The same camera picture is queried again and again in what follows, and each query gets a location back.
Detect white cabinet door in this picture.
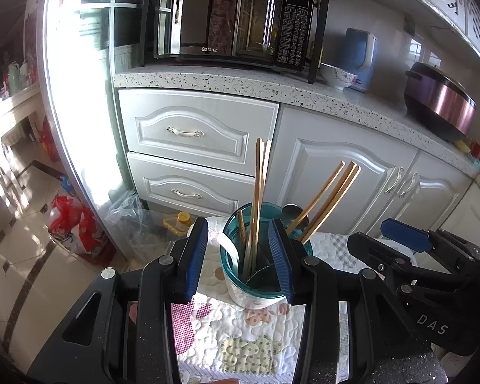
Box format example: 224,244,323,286
436,184,480,244
378,150,475,225
278,106,419,235

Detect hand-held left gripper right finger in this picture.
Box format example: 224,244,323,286
268,219,449,384

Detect white patterned bowl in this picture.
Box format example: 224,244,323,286
319,63,358,91

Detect black Galanz microwave oven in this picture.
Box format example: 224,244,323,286
139,0,332,84

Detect yellow capped oil bottle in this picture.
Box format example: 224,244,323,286
163,212,195,236

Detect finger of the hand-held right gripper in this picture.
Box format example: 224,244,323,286
347,232,476,292
381,218,478,260

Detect quilted patchwork mat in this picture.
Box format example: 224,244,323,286
170,216,385,384

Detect clear plastic bag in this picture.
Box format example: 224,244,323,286
104,198,185,257

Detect white cabinet drawer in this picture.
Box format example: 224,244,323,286
118,89,281,177
127,152,257,214

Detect metal door handle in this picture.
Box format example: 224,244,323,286
385,168,404,195
399,173,419,197

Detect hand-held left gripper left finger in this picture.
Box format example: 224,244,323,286
26,218,209,384

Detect purple rice cooker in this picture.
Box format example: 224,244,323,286
404,62,476,142

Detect teal utensil holder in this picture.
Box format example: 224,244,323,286
220,202,313,308

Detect metal spoon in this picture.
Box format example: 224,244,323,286
282,204,309,233

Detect red plastic bag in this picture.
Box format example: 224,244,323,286
48,194,108,257

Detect blue electric kettle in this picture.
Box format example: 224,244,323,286
338,28,379,92

